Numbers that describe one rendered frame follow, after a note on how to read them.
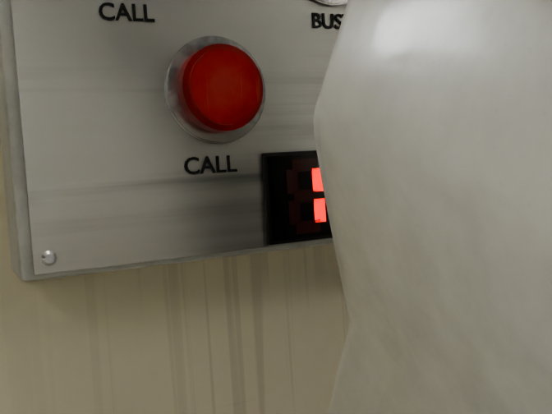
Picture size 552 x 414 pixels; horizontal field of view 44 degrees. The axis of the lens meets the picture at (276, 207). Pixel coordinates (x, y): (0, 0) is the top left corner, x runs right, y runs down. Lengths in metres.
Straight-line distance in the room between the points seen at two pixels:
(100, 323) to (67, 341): 0.01
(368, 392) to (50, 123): 0.13
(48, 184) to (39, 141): 0.01
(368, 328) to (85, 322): 0.13
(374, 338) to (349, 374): 0.02
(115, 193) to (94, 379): 0.08
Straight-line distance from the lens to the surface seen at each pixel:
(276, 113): 0.26
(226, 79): 0.24
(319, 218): 0.26
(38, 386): 0.27
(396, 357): 0.16
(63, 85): 0.23
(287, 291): 0.29
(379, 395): 0.17
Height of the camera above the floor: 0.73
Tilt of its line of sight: 3 degrees down
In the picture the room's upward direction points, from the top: 4 degrees counter-clockwise
